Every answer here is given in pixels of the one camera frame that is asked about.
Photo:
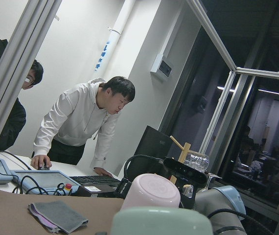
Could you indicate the aluminium frame post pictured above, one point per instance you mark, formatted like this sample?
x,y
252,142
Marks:
x,y
22,49

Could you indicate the computer mouse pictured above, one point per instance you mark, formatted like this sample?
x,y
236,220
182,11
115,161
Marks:
x,y
43,166

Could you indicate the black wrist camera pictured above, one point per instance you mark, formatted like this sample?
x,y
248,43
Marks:
x,y
184,172

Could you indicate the purple folded cloth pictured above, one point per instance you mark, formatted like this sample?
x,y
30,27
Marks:
x,y
52,228

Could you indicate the black keyboard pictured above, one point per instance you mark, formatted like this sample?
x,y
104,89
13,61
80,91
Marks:
x,y
96,180

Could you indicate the person in black jacket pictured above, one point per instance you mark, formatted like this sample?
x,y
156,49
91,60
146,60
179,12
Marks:
x,y
17,117

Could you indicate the green plastic cup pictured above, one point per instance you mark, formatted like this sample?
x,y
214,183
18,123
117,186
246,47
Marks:
x,y
160,221

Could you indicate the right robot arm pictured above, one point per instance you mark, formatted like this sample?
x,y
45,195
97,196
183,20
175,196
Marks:
x,y
225,209

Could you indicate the wooden mug tree stand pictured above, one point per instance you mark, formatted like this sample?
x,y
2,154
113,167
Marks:
x,y
185,149

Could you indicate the person in white hoodie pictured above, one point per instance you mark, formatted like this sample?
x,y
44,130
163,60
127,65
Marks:
x,y
88,110

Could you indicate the pink plastic cup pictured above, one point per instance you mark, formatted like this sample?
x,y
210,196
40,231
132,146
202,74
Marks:
x,y
152,190

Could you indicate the black monitor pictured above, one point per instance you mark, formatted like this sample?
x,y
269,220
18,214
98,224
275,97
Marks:
x,y
153,144

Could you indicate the glass mug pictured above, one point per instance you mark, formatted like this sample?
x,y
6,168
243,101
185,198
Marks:
x,y
196,160

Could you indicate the grey folded cloth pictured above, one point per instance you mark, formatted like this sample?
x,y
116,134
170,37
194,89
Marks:
x,y
62,215

